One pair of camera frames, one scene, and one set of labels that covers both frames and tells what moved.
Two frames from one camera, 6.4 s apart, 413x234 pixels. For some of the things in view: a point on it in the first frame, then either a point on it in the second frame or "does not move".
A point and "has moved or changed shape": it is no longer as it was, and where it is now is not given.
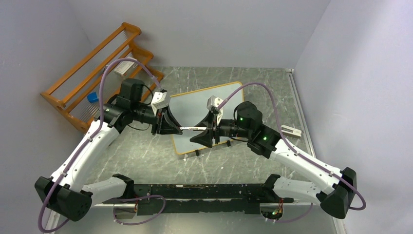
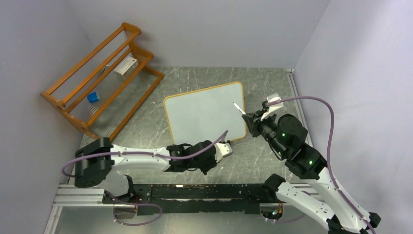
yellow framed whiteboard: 188,107 does not move
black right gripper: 213,130 → 251,118
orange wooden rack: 84,92 does not move
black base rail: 190,198 does not move
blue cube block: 92,97 does not move
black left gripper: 164,129 → 213,164
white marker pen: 193,128 has moved or changed shape
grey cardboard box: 124,67 does not move
